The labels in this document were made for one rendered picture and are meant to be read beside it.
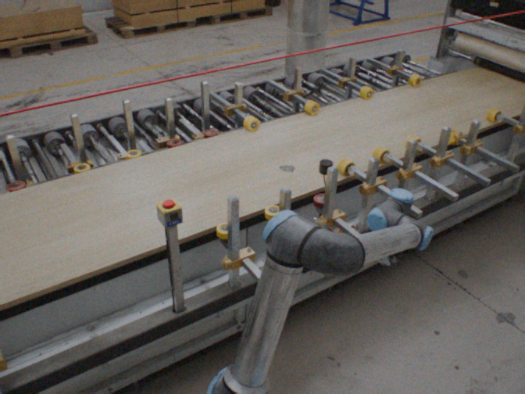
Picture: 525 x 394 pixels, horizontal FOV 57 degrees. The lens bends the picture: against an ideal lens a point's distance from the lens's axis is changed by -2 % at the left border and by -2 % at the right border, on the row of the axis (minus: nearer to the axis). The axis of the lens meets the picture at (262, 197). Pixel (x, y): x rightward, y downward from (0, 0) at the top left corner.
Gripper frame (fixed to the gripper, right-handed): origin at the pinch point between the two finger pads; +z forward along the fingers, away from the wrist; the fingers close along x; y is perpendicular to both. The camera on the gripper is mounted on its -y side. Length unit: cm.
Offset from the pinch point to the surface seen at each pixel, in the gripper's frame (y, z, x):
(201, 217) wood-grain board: -59, -7, -55
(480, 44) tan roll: -125, -26, 227
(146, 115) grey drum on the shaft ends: -181, -3, -32
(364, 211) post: -31.9, 0.6, 19.2
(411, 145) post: -32, -29, 44
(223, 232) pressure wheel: -44, -8, -53
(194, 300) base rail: -34, 13, -73
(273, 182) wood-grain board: -66, -7, -12
